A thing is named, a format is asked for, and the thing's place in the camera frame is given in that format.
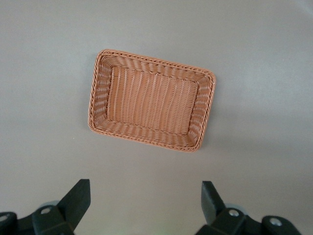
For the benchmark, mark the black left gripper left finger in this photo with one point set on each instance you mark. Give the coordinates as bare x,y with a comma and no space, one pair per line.
61,218

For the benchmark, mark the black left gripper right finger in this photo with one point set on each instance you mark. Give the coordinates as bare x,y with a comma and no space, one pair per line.
227,220

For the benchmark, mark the brown wicker basket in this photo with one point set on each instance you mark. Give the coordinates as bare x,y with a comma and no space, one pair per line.
151,102

